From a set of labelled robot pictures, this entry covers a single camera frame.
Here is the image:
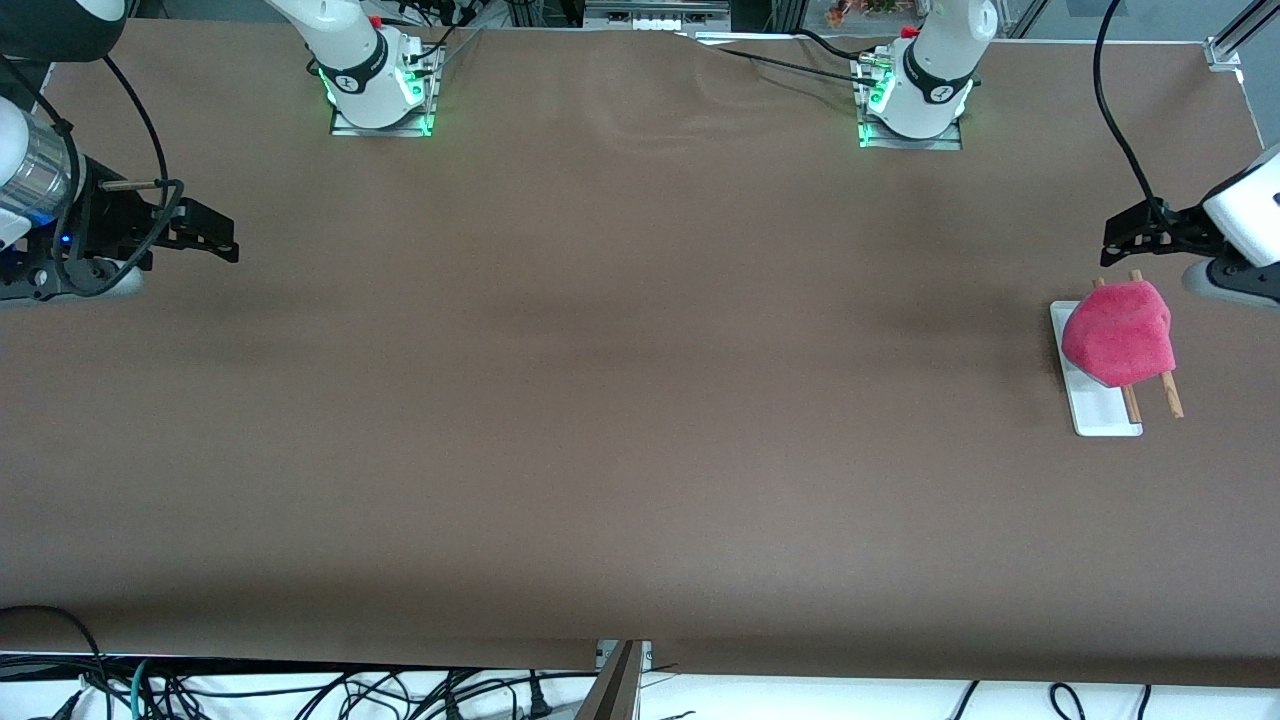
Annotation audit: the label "pink microfibre towel grey edge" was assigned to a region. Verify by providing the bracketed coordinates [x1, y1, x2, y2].
[1061, 279, 1174, 390]

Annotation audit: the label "brown table cover mat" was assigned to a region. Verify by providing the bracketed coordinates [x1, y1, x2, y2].
[0, 20, 1280, 691]

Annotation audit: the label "white power strip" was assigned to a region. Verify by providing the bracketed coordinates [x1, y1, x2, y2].
[584, 0, 732, 32]

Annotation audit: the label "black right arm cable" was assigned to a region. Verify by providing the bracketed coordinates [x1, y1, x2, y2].
[55, 54, 188, 298]

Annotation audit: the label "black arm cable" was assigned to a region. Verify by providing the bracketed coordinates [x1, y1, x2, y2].
[55, 54, 188, 298]
[1092, 0, 1177, 227]

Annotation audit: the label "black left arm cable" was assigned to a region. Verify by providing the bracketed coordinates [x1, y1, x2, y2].
[1092, 0, 1177, 227]

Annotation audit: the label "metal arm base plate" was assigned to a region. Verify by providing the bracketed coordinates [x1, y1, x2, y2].
[856, 55, 967, 152]
[329, 45, 442, 139]

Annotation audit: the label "aluminium extrusion frame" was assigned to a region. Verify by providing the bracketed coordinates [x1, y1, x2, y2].
[1204, 0, 1280, 73]

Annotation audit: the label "black base power cable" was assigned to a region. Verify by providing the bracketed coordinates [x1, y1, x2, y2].
[380, 0, 487, 67]

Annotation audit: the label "black cable across table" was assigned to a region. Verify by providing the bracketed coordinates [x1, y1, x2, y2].
[685, 35, 881, 87]
[795, 28, 881, 67]

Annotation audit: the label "thick black floor cable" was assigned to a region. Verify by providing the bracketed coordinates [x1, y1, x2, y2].
[0, 604, 113, 720]

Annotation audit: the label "tangled black floor cables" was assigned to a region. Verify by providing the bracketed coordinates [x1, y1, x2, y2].
[150, 667, 601, 720]

